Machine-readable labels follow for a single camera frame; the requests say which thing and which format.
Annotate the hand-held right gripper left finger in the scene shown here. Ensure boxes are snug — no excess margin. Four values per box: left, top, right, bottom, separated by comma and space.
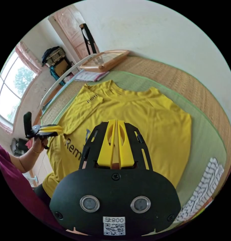
97, 119, 117, 167

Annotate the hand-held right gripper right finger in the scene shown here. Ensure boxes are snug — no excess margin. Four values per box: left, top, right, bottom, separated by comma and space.
117, 119, 136, 168

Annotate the yellow short sleeve shirt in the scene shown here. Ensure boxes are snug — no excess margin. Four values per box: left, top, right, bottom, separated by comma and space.
42, 80, 192, 198

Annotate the person's left forearm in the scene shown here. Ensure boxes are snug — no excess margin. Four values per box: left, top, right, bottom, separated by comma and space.
9, 148, 41, 173

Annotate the person's left hand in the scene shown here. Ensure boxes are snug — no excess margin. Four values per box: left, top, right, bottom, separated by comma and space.
32, 136, 50, 154

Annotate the window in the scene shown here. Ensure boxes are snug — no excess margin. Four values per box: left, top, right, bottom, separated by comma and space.
0, 50, 37, 125

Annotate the person's body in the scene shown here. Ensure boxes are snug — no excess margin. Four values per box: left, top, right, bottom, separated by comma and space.
0, 142, 68, 233

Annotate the folded pink patterned cloth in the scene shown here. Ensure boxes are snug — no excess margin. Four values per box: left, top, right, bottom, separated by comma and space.
75, 70, 110, 82

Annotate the shelf with clothes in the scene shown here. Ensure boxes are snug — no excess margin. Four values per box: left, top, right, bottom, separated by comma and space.
41, 46, 75, 83

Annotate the pink curtain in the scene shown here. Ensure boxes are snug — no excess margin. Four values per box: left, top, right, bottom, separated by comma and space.
15, 41, 42, 75

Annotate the pile of clothes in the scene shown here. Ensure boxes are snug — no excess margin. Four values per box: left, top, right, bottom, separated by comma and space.
173, 157, 225, 224

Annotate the bed with woven mat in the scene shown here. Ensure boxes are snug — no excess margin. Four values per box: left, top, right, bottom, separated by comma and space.
40, 50, 231, 226

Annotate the pink door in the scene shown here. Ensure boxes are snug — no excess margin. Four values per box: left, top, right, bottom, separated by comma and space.
48, 6, 100, 63

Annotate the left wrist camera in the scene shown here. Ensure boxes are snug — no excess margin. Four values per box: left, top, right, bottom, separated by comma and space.
23, 111, 32, 136

